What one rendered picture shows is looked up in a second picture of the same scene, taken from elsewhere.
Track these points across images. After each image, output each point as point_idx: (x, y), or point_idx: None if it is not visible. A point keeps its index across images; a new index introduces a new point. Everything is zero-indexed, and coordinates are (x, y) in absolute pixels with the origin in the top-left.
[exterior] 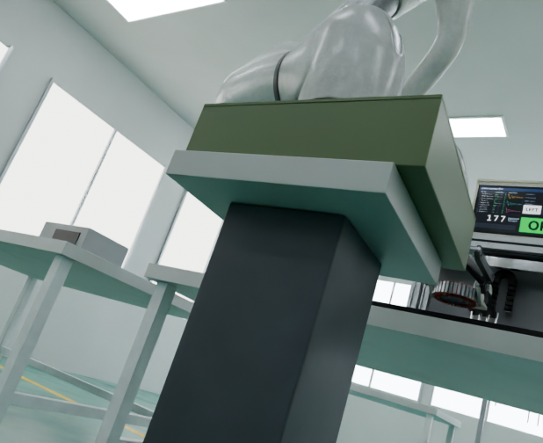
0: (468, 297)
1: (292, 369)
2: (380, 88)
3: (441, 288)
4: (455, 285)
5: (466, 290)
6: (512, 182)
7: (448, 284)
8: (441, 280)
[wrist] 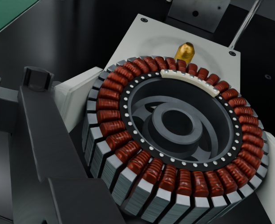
0: (220, 216)
1: None
2: None
3: (112, 184)
4: (177, 211)
5: (223, 212)
6: None
7: (144, 200)
8: (114, 144)
